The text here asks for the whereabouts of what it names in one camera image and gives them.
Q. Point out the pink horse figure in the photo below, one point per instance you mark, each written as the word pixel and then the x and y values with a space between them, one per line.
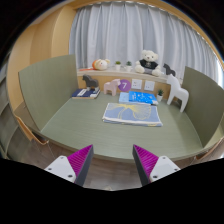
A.
pixel 111 87

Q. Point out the small potted plant white pot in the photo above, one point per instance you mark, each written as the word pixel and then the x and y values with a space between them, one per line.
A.
pixel 118 66
pixel 129 67
pixel 160 96

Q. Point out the cream and orange lion plush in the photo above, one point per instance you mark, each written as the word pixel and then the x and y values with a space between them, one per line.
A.
pixel 101 64

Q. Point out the large white horse figure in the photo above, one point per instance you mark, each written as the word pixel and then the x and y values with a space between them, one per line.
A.
pixel 176 91

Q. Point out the white pleated curtain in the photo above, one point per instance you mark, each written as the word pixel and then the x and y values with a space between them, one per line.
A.
pixel 120 33

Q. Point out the round purple number sign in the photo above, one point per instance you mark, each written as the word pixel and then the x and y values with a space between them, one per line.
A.
pixel 125 85

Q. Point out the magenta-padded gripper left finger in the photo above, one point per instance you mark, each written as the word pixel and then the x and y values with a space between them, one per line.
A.
pixel 80 160

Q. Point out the small dark horse figure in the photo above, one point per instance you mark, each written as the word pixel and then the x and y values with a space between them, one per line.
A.
pixel 169 70

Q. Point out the green partition panel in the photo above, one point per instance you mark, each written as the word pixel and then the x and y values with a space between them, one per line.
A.
pixel 205 103
pixel 46 90

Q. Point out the white wall socket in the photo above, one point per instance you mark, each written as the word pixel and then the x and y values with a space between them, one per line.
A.
pixel 136 84
pixel 149 85

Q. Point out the cream teddy bear black shirt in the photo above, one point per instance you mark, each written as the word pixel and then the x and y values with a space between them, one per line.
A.
pixel 148 63

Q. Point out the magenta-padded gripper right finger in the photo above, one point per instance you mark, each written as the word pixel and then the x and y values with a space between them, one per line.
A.
pixel 146 160

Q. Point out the dark blue book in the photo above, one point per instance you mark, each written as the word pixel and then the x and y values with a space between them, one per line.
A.
pixel 83 93

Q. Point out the bright blue book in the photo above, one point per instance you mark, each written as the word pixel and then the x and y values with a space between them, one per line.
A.
pixel 141 97

